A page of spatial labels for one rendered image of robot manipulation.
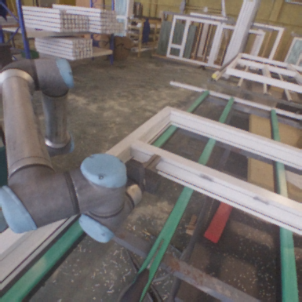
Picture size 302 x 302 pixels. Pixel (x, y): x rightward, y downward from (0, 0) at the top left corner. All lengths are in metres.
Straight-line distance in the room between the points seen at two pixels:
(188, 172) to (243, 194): 0.20
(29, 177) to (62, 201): 0.08
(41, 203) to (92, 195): 0.09
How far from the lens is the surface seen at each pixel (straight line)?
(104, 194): 0.40
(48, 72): 0.84
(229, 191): 0.73
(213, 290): 0.61
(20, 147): 0.49
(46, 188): 0.39
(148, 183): 0.60
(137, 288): 0.50
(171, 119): 1.13
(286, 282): 0.67
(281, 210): 0.76
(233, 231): 1.05
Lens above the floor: 1.36
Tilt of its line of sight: 35 degrees down
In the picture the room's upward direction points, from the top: 9 degrees clockwise
